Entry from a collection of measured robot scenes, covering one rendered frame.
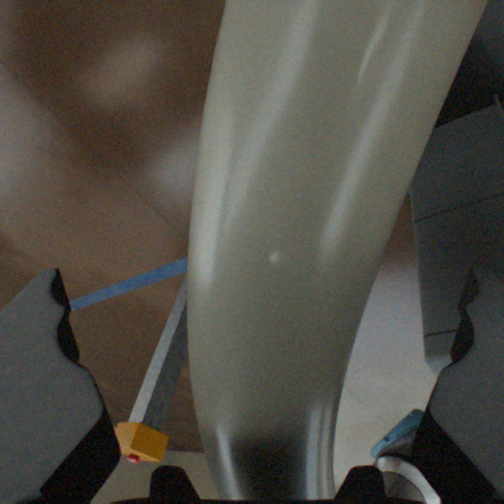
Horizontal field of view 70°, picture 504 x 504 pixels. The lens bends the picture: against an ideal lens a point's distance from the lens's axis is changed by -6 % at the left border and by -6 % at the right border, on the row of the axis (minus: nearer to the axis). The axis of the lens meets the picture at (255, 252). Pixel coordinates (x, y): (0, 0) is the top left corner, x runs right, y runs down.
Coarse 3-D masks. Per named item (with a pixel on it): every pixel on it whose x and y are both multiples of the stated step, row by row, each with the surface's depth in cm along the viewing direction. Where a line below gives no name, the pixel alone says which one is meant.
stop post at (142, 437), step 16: (176, 304) 139; (176, 320) 132; (176, 336) 128; (160, 352) 126; (176, 352) 126; (160, 368) 120; (176, 368) 124; (144, 384) 120; (160, 384) 117; (176, 384) 122; (144, 400) 114; (160, 400) 115; (144, 416) 109; (160, 416) 113; (128, 432) 106; (144, 432) 106; (160, 432) 110; (128, 448) 101; (144, 448) 104; (160, 448) 108
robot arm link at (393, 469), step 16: (416, 416) 75; (400, 432) 73; (384, 448) 74; (400, 448) 72; (384, 464) 71; (400, 464) 68; (384, 480) 67; (400, 480) 66; (416, 480) 66; (400, 496) 63; (416, 496) 64; (432, 496) 64
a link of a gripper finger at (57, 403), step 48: (48, 288) 10; (0, 336) 9; (48, 336) 9; (0, 384) 7; (48, 384) 7; (96, 384) 7; (0, 432) 6; (48, 432) 6; (96, 432) 7; (0, 480) 5; (48, 480) 6; (96, 480) 7
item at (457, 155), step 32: (448, 128) 121; (480, 128) 112; (448, 160) 112; (480, 160) 103; (416, 192) 112; (448, 192) 104; (480, 192) 97; (416, 224) 104; (448, 224) 97; (480, 224) 90; (416, 256) 98; (448, 256) 91; (480, 256) 85; (448, 288) 85; (448, 320) 80; (448, 352) 76
